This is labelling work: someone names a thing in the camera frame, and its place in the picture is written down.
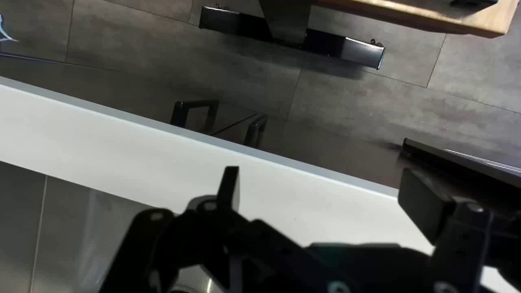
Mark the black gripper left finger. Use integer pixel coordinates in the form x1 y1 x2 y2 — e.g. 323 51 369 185
99 164 327 293

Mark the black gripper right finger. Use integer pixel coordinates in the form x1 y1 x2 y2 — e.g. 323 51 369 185
397 165 521 293

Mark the black clamp bar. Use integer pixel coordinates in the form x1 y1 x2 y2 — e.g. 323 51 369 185
398 136 521 190

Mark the black wire frame stand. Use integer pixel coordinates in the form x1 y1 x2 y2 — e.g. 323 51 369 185
169 99 219 133

